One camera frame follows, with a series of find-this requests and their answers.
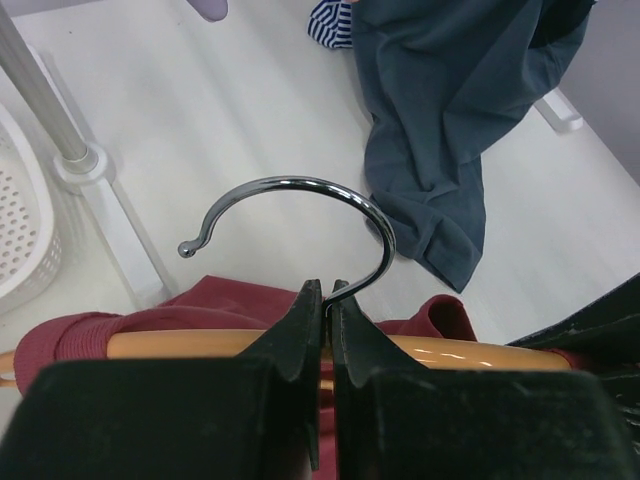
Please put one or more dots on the red tank top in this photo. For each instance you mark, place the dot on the red tank top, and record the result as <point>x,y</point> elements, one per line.
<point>217,303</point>

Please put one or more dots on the white rack base foot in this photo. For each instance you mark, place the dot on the white rack base foot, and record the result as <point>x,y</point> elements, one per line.
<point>84,168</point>

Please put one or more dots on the dark blue tank top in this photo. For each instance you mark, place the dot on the dark blue tank top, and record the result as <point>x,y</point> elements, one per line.
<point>443,82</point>

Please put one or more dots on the blue white striped tank top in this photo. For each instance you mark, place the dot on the blue white striped tank top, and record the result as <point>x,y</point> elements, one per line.
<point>329,24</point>

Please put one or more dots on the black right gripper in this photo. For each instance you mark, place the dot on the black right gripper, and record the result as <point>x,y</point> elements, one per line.
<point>603,339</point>

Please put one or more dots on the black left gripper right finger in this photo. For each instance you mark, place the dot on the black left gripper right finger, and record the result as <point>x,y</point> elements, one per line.
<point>396,419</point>

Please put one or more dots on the left rack upright pole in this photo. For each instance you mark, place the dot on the left rack upright pole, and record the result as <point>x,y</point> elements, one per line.
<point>24,72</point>

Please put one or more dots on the orange hanger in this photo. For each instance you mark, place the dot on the orange hanger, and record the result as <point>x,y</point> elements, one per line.
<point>522,283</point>

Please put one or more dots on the right rack base foot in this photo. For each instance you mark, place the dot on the right rack base foot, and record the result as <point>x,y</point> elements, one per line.
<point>559,113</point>

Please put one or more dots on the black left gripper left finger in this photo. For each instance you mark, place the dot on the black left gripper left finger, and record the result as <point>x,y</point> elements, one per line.
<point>253,415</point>

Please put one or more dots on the white perforated laundry basket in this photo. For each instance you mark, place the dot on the white perforated laundry basket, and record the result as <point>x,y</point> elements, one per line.
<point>31,250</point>

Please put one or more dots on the purple hanger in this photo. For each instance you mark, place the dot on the purple hanger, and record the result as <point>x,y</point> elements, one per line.
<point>210,10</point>

